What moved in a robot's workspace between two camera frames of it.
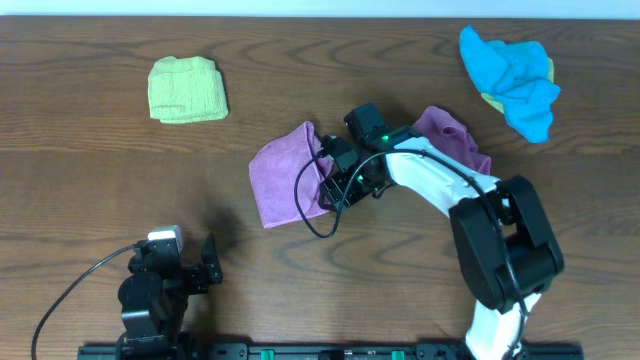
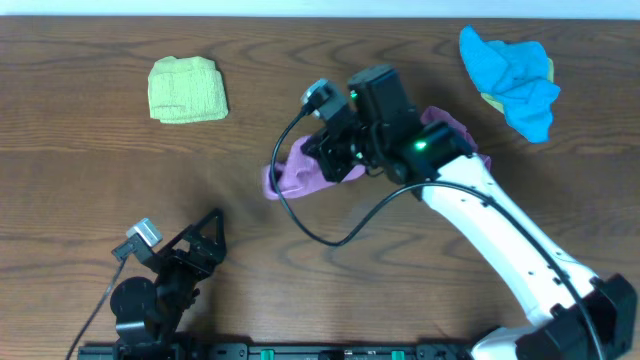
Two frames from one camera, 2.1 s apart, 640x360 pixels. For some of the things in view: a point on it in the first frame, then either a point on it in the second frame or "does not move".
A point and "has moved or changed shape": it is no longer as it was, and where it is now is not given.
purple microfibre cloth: (287, 178) has moved or changed shape
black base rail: (332, 352) does not move
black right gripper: (332, 186) to (324, 149)
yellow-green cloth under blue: (500, 103) does not move
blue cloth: (517, 73) does not move
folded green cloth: (186, 90) does not move
